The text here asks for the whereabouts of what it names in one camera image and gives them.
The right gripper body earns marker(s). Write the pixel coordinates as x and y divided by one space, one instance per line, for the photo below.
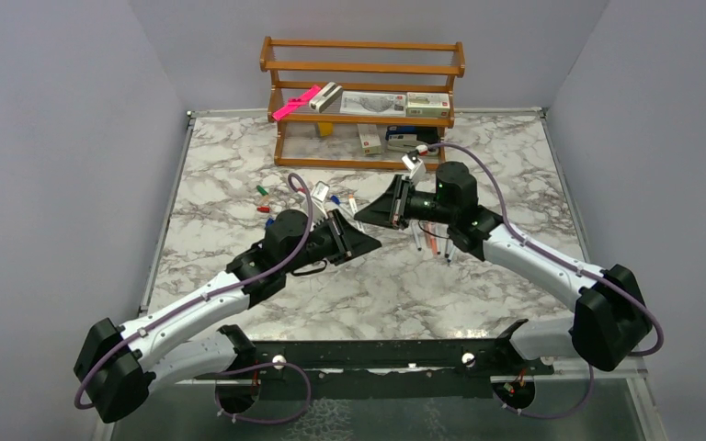
424 206

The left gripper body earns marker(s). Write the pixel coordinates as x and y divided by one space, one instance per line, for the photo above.
322 243

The black cap marker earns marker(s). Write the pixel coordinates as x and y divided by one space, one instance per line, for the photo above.
416 237

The light blue cap marker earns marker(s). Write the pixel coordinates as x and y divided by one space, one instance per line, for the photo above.
353 206

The peach orange highlighter pen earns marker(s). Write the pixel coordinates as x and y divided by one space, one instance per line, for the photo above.
429 237

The blue cap marker pen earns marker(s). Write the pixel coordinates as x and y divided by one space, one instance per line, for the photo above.
450 255

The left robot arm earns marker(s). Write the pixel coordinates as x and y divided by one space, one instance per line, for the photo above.
120 365

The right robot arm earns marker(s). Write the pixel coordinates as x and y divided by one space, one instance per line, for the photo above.
609 317

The small white red box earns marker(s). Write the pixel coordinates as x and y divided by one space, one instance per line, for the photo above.
369 139

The blue grey stapler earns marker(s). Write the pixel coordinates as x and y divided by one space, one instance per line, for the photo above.
407 138

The green white staples box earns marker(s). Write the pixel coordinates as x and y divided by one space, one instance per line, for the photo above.
427 105

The yellow small object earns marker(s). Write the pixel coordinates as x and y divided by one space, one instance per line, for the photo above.
324 129

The wooden three-tier shelf rack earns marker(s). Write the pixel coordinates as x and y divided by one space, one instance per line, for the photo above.
425 59

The white patterned flat packet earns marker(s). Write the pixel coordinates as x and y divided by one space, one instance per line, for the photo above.
372 104

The white grey eraser box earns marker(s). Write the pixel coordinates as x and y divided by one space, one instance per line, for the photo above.
326 97

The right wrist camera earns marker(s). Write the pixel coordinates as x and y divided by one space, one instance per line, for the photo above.
414 163

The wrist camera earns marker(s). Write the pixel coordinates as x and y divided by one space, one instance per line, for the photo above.
319 195
414 163

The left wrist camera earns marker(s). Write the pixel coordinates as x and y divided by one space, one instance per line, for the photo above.
319 195

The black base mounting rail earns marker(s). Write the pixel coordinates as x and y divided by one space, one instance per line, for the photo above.
361 369

